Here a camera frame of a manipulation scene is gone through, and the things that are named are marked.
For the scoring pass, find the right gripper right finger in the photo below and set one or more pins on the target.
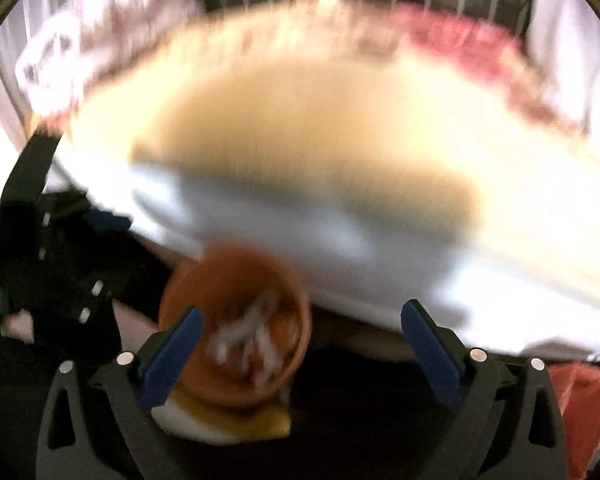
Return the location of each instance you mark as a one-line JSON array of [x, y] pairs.
[[505, 421]]

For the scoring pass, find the pink floral folded quilt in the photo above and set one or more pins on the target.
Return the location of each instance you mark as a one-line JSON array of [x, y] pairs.
[[88, 39]]

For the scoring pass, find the white pink curtain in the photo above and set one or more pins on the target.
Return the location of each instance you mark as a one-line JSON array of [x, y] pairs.
[[564, 41]]

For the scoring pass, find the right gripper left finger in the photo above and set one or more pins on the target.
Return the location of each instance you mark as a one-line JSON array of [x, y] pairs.
[[134, 384]]

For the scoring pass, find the orange plastic bag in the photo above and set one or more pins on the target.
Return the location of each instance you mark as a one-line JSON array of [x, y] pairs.
[[577, 388]]

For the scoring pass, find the yellow floral plush blanket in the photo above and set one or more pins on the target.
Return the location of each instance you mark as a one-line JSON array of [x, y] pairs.
[[396, 114]]

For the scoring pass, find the orange trash bin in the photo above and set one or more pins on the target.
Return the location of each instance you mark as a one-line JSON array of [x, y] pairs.
[[257, 325]]

